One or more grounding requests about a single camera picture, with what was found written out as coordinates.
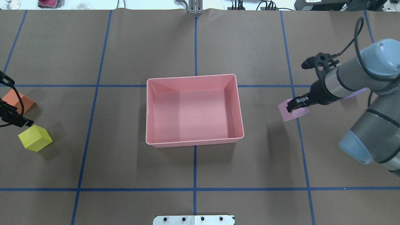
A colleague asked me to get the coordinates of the yellow foam cube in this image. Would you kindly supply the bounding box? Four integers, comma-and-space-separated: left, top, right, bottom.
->
18, 125, 53, 152

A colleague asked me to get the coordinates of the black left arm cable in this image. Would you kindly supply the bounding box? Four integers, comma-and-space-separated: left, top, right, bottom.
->
0, 70, 25, 127

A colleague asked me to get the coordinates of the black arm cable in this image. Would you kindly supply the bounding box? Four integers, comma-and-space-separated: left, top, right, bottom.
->
331, 17, 400, 82
0, 70, 25, 127

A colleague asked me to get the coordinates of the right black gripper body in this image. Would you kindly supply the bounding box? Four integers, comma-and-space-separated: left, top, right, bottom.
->
307, 80, 340, 106

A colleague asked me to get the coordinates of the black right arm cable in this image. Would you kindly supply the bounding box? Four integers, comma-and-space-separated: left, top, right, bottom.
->
331, 17, 400, 82

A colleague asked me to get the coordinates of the orange foam cube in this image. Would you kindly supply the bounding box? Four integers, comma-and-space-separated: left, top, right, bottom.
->
2, 90, 35, 114

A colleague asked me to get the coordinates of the white metal mount base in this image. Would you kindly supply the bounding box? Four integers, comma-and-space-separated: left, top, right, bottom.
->
153, 215, 236, 225

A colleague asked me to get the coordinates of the pink plastic bin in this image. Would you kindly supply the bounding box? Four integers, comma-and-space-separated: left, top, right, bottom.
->
145, 74, 245, 148

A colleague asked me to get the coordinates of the pink foam cube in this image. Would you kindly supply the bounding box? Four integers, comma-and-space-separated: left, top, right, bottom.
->
278, 98, 310, 122

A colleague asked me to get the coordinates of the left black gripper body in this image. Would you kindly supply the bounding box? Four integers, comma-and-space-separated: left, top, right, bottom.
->
0, 99, 19, 123

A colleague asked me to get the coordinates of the grey metal camera post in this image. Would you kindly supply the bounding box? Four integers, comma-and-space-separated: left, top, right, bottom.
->
174, 0, 204, 15

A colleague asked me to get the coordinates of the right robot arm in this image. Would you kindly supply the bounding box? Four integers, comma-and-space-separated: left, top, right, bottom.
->
279, 39, 400, 176

